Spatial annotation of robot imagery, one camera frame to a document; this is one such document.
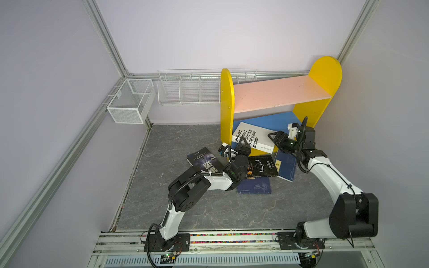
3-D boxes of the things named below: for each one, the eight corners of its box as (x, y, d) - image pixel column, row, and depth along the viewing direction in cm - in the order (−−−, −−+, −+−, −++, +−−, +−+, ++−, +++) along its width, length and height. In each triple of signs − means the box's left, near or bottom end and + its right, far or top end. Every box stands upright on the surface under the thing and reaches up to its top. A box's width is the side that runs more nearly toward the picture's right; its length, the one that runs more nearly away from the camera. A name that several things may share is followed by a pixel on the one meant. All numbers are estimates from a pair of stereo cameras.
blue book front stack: (237, 194, 90) (237, 192, 88) (236, 179, 95) (236, 177, 93) (270, 194, 90) (271, 192, 88) (268, 179, 95) (268, 177, 93)
